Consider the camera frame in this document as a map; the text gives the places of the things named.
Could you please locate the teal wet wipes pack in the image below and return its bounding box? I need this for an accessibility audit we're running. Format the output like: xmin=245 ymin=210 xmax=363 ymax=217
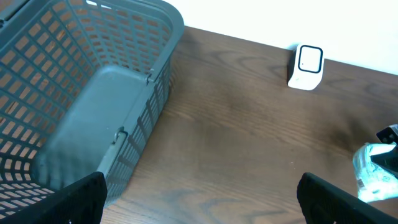
xmin=353 ymin=143 xmax=397 ymax=203

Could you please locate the grey plastic mesh basket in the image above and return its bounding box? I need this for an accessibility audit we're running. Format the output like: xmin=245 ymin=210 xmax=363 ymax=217
xmin=1 ymin=0 xmax=185 ymax=221

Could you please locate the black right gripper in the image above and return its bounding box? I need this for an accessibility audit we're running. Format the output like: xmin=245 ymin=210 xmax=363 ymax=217
xmin=371 ymin=124 xmax=398 ymax=177

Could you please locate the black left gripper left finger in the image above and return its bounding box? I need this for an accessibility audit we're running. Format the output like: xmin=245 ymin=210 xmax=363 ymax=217
xmin=1 ymin=172 xmax=108 ymax=224

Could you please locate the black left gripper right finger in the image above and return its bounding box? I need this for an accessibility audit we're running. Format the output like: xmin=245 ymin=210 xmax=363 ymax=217
xmin=297 ymin=172 xmax=397 ymax=224

